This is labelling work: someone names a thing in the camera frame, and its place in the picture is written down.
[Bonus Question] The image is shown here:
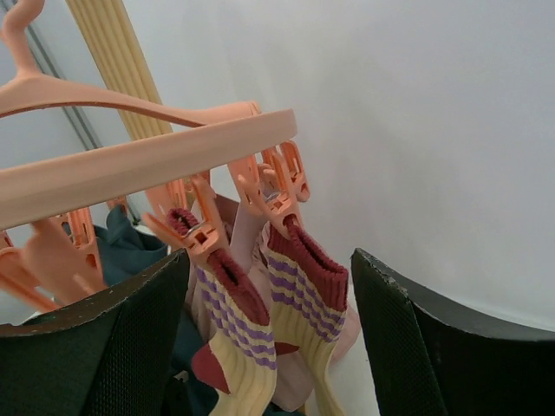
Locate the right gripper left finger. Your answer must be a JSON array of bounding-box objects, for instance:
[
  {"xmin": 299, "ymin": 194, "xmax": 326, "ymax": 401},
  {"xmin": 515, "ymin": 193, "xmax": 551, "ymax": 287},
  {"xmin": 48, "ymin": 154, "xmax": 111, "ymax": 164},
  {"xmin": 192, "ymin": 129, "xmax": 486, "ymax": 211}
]
[{"xmin": 1, "ymin": 250, "xmax": 189, "ymax": 415}]

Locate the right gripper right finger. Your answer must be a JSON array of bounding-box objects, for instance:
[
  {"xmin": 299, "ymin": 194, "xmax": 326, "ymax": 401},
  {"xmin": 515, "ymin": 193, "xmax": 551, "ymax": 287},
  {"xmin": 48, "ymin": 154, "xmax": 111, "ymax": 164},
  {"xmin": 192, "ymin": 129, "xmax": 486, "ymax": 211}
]
[{"xmin": 351, "ymin": 248, "xmax": 554, "ymax": 415}]

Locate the pink round clip hanger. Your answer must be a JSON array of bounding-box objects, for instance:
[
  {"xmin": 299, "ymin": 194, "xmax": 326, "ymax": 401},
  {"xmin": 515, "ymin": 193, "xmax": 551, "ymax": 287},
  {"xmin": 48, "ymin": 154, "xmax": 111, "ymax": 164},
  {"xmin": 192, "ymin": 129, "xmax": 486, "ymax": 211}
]
[{"xmin": 1, "ymin": 1, "xmax": 297, "ymax": 312}]

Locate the red purple striped sock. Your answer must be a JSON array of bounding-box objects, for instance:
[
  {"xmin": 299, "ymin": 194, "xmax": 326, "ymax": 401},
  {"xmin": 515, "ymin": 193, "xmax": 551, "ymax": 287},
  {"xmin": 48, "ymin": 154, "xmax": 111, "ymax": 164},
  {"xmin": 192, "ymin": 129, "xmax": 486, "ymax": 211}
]
[
  {"xmin": 261, "ymin": 216, "xmax": 349, "ymax": 415},
  {"xmin": 167, "ymin": 208, "xmax": 277, "ymax": 415}
]

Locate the blue cloth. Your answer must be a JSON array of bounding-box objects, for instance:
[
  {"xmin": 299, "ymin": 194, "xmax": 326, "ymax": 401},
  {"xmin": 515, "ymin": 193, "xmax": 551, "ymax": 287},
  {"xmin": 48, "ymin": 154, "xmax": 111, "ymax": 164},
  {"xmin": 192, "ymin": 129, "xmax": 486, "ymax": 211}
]
[{"xmin": 93, "ymin": 205, "xmax": 226, "ymax": 416}]

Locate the pink cloth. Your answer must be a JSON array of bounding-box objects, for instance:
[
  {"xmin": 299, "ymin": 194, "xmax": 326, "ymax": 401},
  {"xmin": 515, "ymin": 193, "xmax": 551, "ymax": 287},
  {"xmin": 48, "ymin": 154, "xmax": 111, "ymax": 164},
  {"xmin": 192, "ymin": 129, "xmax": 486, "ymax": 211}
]
[{"xmin": 186, "ymin": 194, "xmax": 361, "ymax": 411}]

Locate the wooden hanging rack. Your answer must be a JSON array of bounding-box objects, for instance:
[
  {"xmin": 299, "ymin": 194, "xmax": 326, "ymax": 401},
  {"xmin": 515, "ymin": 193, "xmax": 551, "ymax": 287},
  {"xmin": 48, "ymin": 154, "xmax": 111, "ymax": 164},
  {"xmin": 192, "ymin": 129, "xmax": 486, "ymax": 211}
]
[{"xmin": 64, "ymin": 0, "xmax": 174, "ymax": 142}]

